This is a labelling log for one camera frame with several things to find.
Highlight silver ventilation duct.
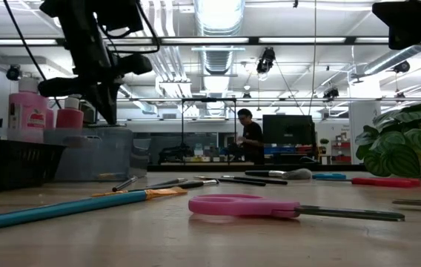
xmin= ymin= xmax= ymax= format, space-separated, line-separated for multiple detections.
xmin=193 ymin=0 xmax=247 ymax=75

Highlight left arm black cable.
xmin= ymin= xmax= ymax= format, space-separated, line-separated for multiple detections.
xmin=2 ymin=0 xmax=63 ymax=111

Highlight clear plastic storage bin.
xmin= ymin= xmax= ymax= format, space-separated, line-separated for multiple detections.
xmin=0 ymin=127 xmax=149 ymax=182

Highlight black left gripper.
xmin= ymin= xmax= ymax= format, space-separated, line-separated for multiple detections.
xmin=38 ymin=33 xmax=154 ymax=126

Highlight red shelf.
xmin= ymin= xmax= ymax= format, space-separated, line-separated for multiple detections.
xmin=331 ymin=133 xmax=353 ymax=164

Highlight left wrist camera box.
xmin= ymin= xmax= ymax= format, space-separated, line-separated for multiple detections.
xmin=95 ymin=0 xmax=145 ymax=33

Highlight black monitor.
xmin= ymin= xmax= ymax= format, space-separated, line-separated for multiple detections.
xmin=262 ymin=114 xmax=317 ymax=148

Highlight black background rig frame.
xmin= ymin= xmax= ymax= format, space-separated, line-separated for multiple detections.
xmin=180 ymin=97 xmax=238 ymax=164

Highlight red scissors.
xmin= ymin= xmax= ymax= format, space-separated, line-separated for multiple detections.
xmin=314 ymin=177 xmax=421 ymax=188

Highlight hot pink paint bottle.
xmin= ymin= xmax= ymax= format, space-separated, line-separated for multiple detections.
xmin=55 ymin=95 xmax=84 ymax=130

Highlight blue scissors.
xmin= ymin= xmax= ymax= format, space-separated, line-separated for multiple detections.
xmin=311 ymin=172 xmax=348 ymax=182

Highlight person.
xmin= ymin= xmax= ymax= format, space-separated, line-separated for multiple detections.
xmin=236 ymin=108 xmax=265 ymax=165

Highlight blue storage bin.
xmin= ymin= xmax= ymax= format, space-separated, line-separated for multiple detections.
xmin=264 ymin=146 xmax=297 ymax=155

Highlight large blue paintbrush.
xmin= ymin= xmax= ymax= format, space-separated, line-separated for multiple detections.
xmin=0 ymin=187 xmax=189 ymax=234

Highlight potted striped-leaf plant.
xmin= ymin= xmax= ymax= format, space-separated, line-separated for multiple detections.
xmin=354 ymin=103 xmax=421 ymax=178

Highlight black fluffy makeup brush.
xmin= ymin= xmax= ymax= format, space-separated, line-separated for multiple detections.
xmin=244 ymin=168 xmax=314 ymax=182

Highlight pink scissors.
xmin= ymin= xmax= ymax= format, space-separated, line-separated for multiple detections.
xmin=188 ymin=193 xmax=406 ymax=223

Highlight black mesh plastic basket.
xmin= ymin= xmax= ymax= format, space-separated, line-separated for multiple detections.
xmin=0 ymin=139 xmax=67 ymax=193

